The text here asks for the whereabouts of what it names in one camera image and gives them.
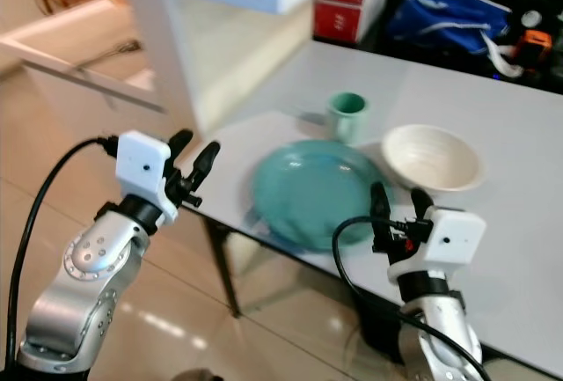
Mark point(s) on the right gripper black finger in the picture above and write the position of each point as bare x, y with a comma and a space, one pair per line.
422, 205
380, 207

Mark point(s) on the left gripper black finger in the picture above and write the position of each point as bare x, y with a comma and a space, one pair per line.
181, 145
205, 163

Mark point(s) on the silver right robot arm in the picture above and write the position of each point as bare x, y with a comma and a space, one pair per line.
440, 328

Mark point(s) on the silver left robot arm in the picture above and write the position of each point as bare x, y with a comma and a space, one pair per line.
75, 289

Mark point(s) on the white ribbed bowl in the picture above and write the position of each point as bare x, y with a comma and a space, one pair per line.
431, 154

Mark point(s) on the teal round plate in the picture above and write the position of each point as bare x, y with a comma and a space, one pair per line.
308, 189

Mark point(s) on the black bin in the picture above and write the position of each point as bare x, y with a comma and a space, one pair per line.
374, 324

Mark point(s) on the black table leg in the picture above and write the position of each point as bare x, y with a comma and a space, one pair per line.
224, 267

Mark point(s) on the teal cup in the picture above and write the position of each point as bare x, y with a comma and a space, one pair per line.
346, 117

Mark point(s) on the white low cabinet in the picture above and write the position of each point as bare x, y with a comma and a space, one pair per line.
70, 42

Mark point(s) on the orange and black device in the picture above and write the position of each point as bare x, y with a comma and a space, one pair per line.
533, 47

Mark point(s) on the red and white box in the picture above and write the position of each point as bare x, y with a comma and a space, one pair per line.
339, 16

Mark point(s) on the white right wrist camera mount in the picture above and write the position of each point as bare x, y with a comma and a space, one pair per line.
453, 238

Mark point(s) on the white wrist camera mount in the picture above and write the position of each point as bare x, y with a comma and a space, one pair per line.
139, 165
453, 238

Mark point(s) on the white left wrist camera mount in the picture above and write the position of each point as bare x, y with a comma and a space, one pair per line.
139, 165

